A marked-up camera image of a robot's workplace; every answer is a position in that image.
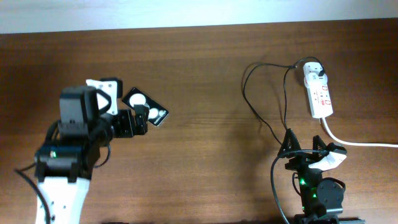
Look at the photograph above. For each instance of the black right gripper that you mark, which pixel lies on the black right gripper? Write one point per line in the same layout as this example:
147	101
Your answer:
302	160

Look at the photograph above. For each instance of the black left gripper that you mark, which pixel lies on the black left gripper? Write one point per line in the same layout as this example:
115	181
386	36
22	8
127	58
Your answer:
129	129

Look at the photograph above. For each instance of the black smartphone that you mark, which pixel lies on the black smartphone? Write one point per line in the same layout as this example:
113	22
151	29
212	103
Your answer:
152	113

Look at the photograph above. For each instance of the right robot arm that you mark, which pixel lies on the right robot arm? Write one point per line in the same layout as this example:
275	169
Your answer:
321	197

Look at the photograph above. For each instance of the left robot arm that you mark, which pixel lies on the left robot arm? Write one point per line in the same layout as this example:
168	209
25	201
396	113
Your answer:
89	120

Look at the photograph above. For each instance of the white usb charger adapter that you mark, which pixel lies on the white usb charger adapter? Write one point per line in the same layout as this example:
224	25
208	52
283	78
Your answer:
314	74

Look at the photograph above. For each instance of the white power strip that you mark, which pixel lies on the white power strip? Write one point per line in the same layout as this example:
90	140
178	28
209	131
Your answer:
320	101

